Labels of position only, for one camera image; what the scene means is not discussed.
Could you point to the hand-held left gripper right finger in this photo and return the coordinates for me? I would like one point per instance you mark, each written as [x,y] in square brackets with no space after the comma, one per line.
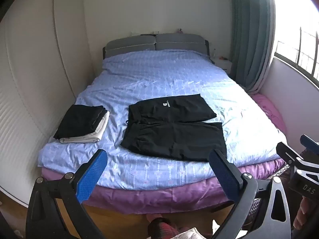
[224,176]

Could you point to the folded white pants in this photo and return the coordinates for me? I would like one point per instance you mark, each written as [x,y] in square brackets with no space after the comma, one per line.
[97,132]

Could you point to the barred window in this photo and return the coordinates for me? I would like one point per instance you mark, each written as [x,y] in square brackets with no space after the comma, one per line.
[296,29]

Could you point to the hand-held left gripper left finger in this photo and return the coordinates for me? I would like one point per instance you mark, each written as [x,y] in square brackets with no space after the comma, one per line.
[92,176]

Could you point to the white wardrobe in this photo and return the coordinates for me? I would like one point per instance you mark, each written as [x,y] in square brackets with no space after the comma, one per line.
[32,79]

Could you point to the white quilted cloth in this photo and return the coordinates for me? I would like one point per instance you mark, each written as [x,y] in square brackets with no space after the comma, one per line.
[192,234]

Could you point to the folded black pants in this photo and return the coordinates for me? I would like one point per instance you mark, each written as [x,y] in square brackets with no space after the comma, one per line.
[77,122]

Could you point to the flat black item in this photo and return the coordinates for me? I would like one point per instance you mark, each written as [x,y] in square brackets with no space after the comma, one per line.
[147,34]

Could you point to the teal curtain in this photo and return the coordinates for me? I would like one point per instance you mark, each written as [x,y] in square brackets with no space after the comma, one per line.
[251,34]

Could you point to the grey padded headboard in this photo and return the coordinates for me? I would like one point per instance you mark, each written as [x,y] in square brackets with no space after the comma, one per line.
[149,42]

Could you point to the person's right hand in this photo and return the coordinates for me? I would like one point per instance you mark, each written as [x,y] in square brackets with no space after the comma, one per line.
[301,216]

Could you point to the white nightstand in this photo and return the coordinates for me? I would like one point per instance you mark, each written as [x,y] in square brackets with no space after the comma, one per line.
[224,64]

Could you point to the red plaid slipper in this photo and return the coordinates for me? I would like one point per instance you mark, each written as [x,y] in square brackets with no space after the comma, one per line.
[162,229]

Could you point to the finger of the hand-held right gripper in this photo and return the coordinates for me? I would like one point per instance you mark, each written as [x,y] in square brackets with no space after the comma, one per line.
[286,151]
[309,142]

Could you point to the light blue bed sheet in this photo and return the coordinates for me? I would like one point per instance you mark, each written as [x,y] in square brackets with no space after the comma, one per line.
[159,79]

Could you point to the black pants with white print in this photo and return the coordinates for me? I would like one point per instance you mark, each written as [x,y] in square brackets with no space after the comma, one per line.
[172,127]

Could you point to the purple blanket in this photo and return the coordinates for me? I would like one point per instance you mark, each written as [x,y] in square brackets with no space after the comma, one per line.
[149,196]

